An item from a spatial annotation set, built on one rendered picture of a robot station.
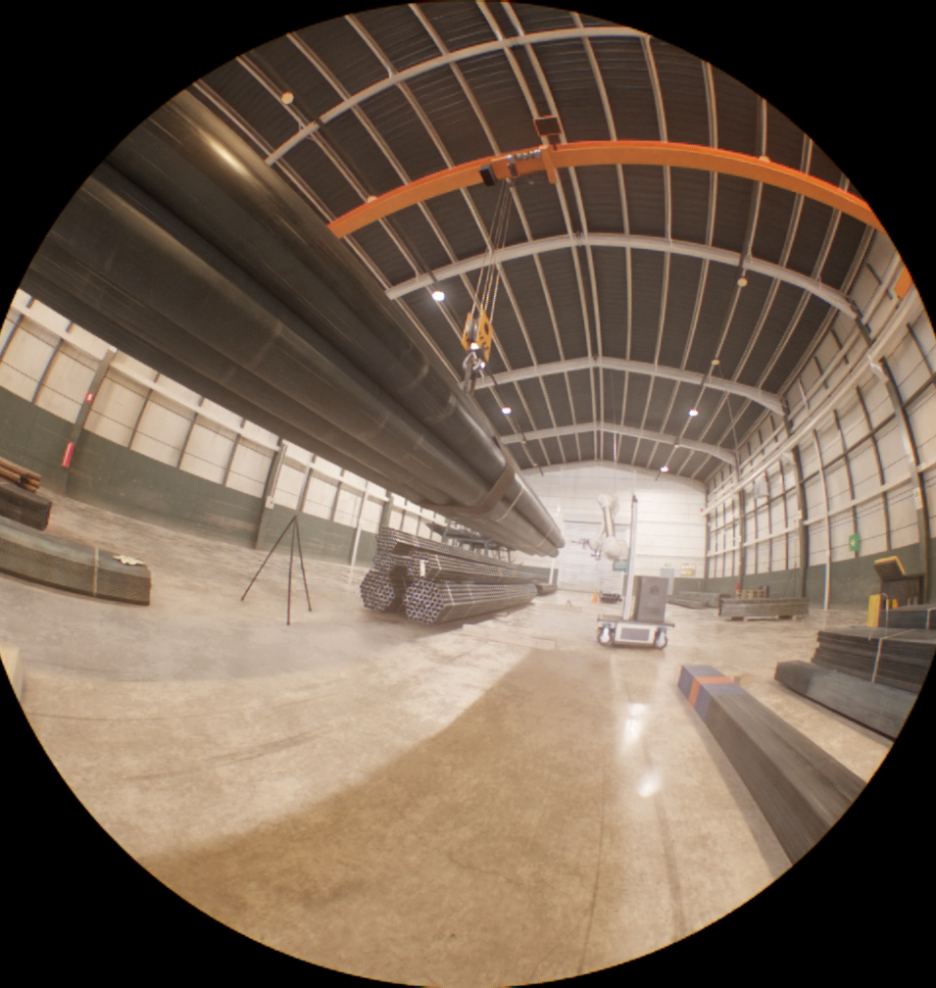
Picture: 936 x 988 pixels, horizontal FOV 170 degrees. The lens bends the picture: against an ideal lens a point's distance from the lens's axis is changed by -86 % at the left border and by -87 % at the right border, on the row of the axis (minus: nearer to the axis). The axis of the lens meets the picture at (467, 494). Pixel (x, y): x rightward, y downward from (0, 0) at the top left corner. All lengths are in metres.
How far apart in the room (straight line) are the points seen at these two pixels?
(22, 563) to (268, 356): 2.05
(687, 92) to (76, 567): 10.89
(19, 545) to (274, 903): 2.06
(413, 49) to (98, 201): 8.93
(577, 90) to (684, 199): 3.77
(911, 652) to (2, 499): 5.77
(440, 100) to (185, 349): 8.83
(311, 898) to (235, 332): 1.08
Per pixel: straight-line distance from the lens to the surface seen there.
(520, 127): 9.40
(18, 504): 3.60
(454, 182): 5.88
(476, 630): 3.46
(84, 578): 2.34
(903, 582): 4.88
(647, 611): 3.87
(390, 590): 3.77
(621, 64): 9.25
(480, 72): 9.28
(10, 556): 2.41
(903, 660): 2.26
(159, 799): 1.00
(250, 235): 0.67
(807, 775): 1.24
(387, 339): 0.80
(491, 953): 0.79
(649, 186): 9.85
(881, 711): 2.07
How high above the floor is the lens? 0.72
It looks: 13 degrees up
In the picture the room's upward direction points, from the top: 9 degrees clockwise
